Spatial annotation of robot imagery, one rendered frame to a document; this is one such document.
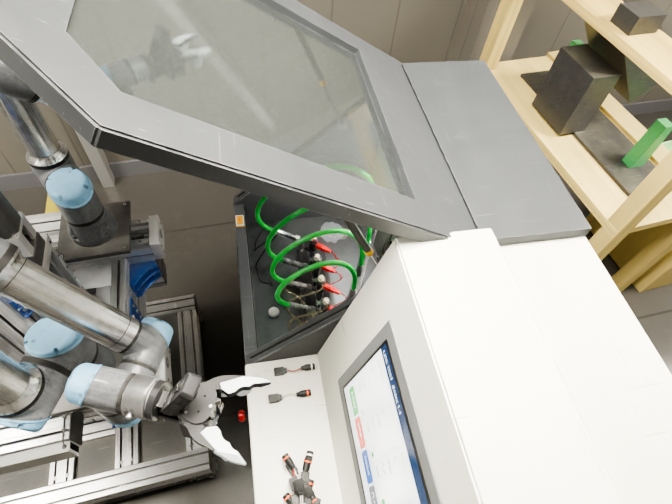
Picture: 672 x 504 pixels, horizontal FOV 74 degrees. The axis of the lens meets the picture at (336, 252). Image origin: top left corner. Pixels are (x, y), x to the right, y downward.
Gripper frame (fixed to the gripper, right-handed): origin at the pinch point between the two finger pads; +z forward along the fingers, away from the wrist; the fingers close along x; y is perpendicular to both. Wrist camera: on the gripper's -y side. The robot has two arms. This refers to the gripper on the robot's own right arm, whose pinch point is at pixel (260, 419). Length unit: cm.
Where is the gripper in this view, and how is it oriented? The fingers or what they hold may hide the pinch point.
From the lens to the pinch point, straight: 85.3
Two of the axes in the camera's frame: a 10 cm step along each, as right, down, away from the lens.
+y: -1.0, 6.8, 7.3
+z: 9.8, 2.0, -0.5
